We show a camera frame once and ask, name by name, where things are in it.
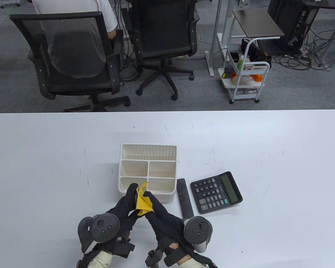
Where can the person's left hand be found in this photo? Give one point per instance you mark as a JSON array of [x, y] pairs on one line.
[[125, 215]]

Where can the person's right hand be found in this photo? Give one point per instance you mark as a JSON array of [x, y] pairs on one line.
[[167, 223]]

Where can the yellow cleaning cloth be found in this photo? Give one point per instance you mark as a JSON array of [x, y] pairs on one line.
[[143, 202]]

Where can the black remote control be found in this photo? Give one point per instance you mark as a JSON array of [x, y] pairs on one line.
[[184, 195]]

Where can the black calculator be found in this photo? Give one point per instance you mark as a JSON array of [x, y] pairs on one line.
[[212, 192]]

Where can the person's left forearm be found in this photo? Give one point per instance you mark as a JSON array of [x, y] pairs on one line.
[[100, 259]]

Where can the dark grey handheld controller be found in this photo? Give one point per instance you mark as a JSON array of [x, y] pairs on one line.
[[198, 230], [103, 227]]

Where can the white plastic organizer basket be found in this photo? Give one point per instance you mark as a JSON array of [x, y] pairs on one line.
[[148, 152]]

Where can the black mesh office chair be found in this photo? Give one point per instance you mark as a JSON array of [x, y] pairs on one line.
[[81, 83], [162, 28]]

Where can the white rolling cart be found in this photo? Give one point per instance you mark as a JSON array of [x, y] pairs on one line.
[[226, 83]]

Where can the white round container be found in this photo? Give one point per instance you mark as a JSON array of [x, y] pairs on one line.
[[241, 79]]

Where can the orange plastic item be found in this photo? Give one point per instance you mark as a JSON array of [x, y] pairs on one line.
[[256, 77]]

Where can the green bottle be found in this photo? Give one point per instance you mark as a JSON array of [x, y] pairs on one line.
[[241, 62]]

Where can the black bag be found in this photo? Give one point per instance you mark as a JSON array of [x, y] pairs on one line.
[[252, 47]]

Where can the brown top side table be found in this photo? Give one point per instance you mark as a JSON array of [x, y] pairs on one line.
[[256, 22]]

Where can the black computer tower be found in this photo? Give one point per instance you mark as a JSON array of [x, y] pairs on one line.
[[282, 16]]

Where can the black desk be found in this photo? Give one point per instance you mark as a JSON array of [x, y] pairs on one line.
[[323, 4]]

